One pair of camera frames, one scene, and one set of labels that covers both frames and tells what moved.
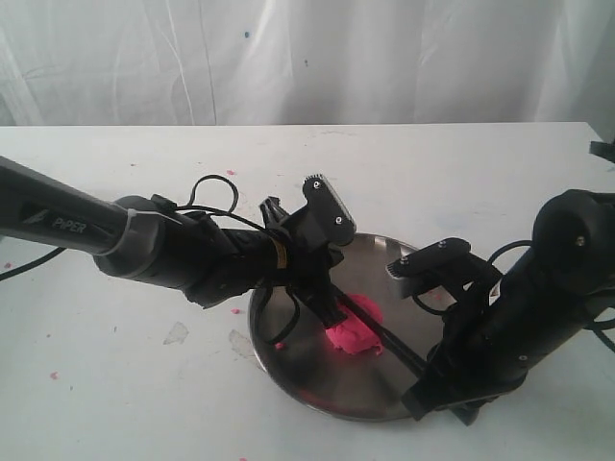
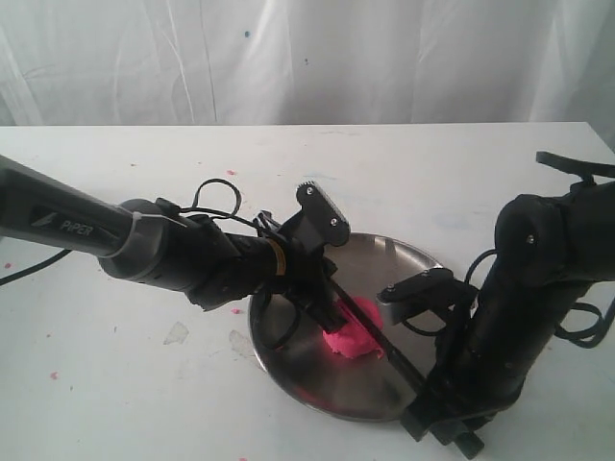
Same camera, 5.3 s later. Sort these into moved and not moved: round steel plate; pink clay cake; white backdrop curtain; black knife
Moved: black knife
Not moved: round steel plate; pink clay cake; white backdrop curtain
